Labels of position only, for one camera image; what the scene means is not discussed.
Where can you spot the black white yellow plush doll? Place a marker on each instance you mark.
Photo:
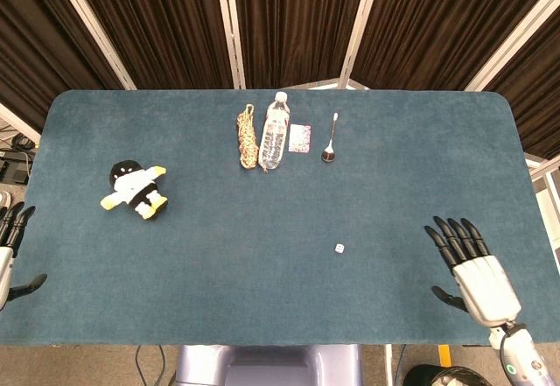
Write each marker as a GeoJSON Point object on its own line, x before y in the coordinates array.
{"type": "Point", "coordinates": [133, 187]}

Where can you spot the metal spoon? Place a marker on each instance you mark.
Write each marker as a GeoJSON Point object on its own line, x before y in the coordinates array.
{"type": "Point", "coordinates": [329, 141]}

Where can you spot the blue table cloth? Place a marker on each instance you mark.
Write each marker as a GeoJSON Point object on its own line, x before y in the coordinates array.
{"type": "Point", "coordinates": [280, 228]}

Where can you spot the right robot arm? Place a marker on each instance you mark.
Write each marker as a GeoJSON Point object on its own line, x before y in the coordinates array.
{"type": "Point", "coordinates": [522, 353]}

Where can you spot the patterned playing card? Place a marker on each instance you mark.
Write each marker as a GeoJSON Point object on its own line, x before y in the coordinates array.
{"type": "Point", "coordinates": [299, 138]}

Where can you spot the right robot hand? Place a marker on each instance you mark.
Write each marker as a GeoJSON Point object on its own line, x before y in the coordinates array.
{"type": "Point", "coordinates": [485, 285]}

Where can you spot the black trash bin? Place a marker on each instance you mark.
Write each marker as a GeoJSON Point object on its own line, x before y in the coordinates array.
{"type": "Point", "coordinates": [444, 375]}

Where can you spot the clear plastic water bottle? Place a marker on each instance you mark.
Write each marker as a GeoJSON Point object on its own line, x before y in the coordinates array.
{"type": "Point", "coordinates": [275, 134]}

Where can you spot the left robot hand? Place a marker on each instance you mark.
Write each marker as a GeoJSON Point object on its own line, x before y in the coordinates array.
{"type": "Point", "coordinates": [8, 246]}

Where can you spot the small white die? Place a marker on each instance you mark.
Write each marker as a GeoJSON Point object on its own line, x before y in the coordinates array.
{"type": "Point", "coordinates": [339, 248]}

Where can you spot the lavender robot base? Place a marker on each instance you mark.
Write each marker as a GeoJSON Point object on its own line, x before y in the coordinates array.
{"type": "Point", "coordinates": [267, 365]}

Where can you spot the dark folding screen panel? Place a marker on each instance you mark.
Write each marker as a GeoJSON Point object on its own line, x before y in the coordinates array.
{"type": "Point", "coordinates": [280, 23]}

